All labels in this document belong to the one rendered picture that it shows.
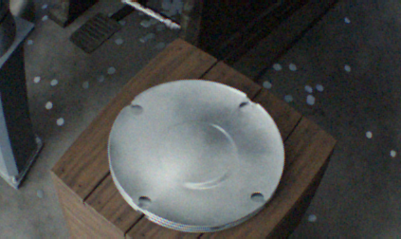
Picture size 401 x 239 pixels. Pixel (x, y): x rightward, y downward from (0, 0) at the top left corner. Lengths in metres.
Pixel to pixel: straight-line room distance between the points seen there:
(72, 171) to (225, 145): 0.27
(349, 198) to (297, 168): 0.45
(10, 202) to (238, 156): 0.65
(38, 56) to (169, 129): 0.74
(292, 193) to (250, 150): 0.11
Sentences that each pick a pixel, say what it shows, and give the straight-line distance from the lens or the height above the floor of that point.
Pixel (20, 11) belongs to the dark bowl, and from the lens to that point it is 2.00.
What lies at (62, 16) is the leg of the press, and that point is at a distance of 1.91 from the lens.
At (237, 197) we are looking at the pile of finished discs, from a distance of 1.15.
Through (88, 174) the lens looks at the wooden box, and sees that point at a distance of 1.18.
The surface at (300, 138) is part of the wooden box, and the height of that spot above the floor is 0.35.
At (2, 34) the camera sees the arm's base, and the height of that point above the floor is 0.50.
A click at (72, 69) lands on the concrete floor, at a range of 1.79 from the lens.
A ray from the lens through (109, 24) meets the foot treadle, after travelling 1.67.
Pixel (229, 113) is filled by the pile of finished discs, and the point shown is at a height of 0.37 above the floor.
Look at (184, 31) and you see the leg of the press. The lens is 1.53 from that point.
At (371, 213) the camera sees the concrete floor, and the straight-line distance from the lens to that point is 1.64.
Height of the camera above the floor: 1.35
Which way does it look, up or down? 53 degrees down
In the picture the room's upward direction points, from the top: 8 degrees clockwise
